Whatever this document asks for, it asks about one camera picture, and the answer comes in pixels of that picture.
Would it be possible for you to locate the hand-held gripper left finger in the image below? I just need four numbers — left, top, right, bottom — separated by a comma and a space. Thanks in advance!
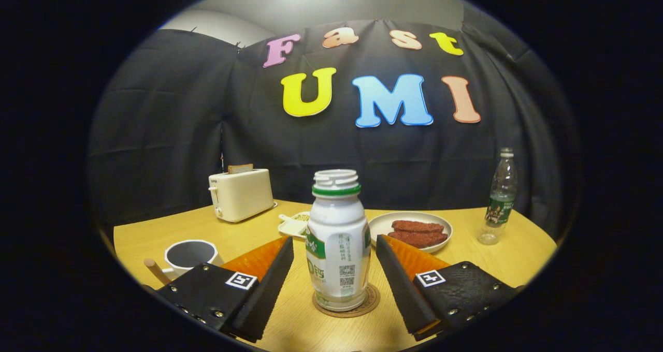
142, 236, 294, 343

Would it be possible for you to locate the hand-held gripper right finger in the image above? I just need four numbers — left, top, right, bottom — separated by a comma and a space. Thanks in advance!
376, 234, 524, 342

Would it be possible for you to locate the round cork coaster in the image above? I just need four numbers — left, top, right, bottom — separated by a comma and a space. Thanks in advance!
312, 283, 381, 318

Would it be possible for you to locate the white juice bottle green collar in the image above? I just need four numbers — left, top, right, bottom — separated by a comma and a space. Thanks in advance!
306, 169, 372, 312

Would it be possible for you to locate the white cup with wooden handle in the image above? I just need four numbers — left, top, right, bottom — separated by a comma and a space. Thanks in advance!
143, 239, 224, 285

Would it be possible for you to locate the clear plastic water bottle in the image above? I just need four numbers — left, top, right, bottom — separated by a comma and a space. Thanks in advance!
478, 147, 518, 246

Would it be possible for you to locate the reddish brown sausage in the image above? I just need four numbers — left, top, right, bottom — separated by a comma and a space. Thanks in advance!
392, 220, 445, 233
388, 230, 449, 248

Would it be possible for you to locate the white divided bean dish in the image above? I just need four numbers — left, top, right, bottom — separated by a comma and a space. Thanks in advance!
278, 211, 311, 238

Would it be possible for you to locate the white plate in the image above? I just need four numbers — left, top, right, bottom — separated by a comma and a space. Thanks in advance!
368, 211, 453, 254

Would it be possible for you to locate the wooden table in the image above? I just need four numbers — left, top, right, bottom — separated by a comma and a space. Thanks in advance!
113, 199, 558, 352

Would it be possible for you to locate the cream toaster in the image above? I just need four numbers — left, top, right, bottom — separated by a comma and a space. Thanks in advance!
208, 169, 277, 224

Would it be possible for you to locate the black backdrop cloth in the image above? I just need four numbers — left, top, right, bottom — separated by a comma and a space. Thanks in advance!
87, 18, 581, 239

